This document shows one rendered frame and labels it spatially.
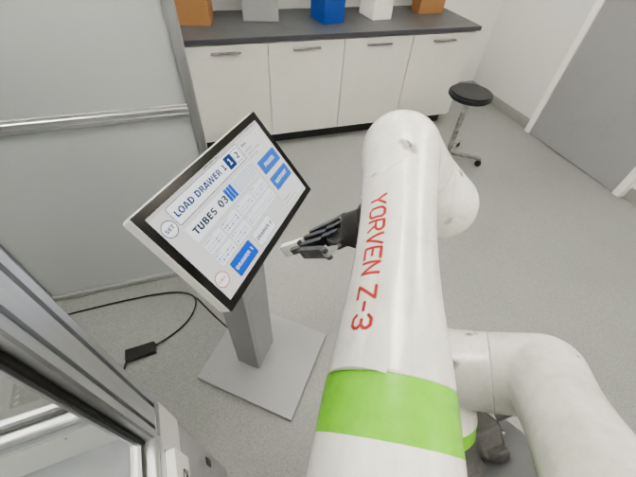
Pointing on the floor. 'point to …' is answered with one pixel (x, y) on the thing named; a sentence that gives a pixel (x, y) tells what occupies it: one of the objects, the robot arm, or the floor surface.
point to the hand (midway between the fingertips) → (293, 247)
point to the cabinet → (199, 457)
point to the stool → (469, 94)
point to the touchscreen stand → (263, 354)
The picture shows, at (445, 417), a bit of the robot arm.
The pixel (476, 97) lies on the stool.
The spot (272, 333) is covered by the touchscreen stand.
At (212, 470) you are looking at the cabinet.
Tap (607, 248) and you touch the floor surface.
